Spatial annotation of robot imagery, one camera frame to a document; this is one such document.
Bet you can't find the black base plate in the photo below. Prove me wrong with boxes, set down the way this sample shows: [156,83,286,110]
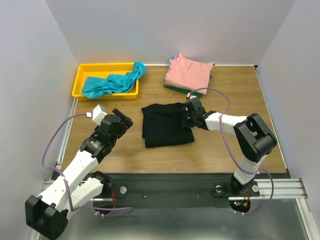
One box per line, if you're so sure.
[82,172,261,210]

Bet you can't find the yellow plastic bin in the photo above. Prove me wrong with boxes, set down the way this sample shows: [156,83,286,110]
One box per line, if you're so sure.
[71,62,139,101]

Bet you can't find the green folded t-shirt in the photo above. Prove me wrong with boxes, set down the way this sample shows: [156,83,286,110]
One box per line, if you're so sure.
[163,73,212,95]

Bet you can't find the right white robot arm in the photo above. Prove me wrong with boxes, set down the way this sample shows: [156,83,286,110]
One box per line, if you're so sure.
[182,96,278,195]

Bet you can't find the lavender folded t-shirt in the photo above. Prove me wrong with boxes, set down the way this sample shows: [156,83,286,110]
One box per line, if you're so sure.
[168,54,179,69]

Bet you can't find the aluminium frame rail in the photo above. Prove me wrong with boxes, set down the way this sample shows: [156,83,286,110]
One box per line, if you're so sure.
[28,99,310,240]

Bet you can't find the black t-shirt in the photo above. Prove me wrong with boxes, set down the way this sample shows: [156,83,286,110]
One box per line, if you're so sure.
[141,102,195,148]

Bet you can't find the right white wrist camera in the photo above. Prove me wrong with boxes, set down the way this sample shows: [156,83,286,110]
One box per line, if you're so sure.
[186,92,197,100]

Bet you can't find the pink folded t-shirt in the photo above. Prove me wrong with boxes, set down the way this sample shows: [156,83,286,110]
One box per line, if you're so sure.
[164,53,215,95]

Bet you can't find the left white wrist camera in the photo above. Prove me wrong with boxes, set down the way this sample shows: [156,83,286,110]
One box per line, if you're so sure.
[85,104,108,126]

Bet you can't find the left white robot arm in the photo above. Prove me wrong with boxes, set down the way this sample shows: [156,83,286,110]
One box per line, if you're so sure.
[24,104,133,240]

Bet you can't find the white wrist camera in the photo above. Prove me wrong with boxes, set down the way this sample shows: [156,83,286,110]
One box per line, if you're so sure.
[186,92,197,100]
[85,104,108,126]

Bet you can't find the teal t-shirt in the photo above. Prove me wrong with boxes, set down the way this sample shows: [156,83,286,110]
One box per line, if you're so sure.
[82,61,147,99]

